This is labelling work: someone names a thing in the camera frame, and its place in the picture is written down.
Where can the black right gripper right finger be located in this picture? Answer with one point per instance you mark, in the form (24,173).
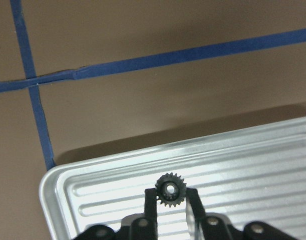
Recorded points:
(195,214)

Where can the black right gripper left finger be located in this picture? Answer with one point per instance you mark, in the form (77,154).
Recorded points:
(150,214)

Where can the small black bearing gear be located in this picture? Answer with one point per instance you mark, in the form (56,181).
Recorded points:
(171,189)

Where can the silver metal tray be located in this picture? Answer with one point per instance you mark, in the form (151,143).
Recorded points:
(243,184)

